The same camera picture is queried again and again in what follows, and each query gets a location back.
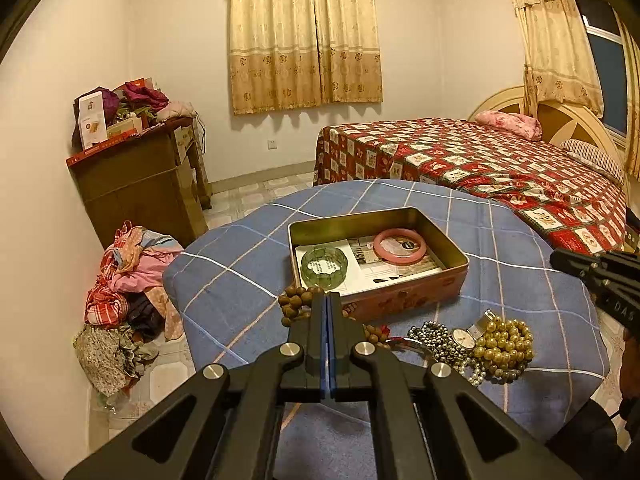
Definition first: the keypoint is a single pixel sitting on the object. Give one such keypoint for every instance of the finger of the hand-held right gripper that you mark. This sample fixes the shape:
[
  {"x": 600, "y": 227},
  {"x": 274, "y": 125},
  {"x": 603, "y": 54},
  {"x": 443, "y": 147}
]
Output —
[
  {"x": 575, "y": 261},
  {"x": 617, "y": 284}
]

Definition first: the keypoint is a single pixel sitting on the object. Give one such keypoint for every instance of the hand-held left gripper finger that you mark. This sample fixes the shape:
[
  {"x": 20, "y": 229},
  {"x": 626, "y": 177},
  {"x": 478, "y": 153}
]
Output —
[
  {"x": 334, "y": 345},
  {"x": 321, "y": 345}
]

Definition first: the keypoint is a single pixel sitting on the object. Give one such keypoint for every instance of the pink metal tin box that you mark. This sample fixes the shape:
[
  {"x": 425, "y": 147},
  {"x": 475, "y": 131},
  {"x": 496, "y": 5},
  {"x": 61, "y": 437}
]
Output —
[{"x": 400, "y": 301}]

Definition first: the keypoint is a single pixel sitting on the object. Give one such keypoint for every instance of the silver wristwatch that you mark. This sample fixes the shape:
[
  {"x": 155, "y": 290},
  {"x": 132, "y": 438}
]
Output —
[{"x": 464, "y": 338}]

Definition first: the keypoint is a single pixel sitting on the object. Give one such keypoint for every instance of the printed booklet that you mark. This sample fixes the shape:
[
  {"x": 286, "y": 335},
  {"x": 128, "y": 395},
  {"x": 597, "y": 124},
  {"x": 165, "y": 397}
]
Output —
[{"x": 370, "y": 275}]

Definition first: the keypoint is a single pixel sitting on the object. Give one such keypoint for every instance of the striped pillow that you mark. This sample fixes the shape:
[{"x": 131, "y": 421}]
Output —
[{"x": 595, "y": 157}]

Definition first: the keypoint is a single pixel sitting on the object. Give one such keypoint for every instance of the pink bangle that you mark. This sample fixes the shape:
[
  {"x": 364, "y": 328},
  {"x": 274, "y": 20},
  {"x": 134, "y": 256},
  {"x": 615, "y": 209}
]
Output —
[{"x": 377, "y": 247}]

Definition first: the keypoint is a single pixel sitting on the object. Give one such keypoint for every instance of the blue checked blanket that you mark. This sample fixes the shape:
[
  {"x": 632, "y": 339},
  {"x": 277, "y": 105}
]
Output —
[{"x": 240, "y": 270}]

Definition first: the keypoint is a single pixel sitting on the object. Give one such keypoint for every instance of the dark cloth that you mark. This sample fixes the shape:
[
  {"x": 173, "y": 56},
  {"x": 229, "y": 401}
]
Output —
[{"x": 580, "y": 435}]

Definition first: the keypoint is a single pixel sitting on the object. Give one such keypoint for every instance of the red patchwork bed quilt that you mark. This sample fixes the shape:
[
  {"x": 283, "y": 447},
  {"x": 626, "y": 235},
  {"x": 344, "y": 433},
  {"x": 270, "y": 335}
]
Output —
[{"x": 475, "y": 165}]

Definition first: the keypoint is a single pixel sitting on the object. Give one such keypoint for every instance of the cream wooden headboard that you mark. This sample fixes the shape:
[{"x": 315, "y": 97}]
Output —
[{"x": 575, "y": 120}]

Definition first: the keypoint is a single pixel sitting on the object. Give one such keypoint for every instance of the pink pillow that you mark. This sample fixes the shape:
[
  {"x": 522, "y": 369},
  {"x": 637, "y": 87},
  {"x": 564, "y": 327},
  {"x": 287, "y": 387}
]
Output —
[{"x": 510, "y": 124}]

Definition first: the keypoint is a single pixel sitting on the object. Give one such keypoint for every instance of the beige patterned curtain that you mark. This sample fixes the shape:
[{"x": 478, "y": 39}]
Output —
[
  {"x": 300, "y": 35},
  {"x": 632, "y": 110},
  {"x": 550, "y": 35}
]

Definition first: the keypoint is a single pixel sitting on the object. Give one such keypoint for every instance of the window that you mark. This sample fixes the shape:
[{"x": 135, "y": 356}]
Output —
[{"x": 607, "y": 70}]

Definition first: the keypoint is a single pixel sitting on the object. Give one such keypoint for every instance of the pile of colourful clothes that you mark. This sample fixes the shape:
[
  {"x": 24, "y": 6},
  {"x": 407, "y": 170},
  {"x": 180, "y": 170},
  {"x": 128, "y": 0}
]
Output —
[{"x": 130, "y": 270}]

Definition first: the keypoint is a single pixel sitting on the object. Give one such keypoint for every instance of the brown wooden cabinet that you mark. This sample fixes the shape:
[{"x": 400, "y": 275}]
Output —
[{"x": 135, "y": 185}]

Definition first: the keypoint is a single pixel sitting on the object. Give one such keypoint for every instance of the flat red box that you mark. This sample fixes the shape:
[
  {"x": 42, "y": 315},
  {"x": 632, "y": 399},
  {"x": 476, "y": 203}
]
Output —
[{"x": 100, "y": 153}]

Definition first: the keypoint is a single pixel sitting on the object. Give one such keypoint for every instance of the heap of purple and pink clothes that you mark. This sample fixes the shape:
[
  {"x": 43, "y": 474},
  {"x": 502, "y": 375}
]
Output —
[{"x": 145, "y": 95}]

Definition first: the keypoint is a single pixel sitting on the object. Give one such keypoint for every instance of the white cardboard box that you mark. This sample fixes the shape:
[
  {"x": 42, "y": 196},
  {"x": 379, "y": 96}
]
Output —
[{"x": 92, "y": 120}]

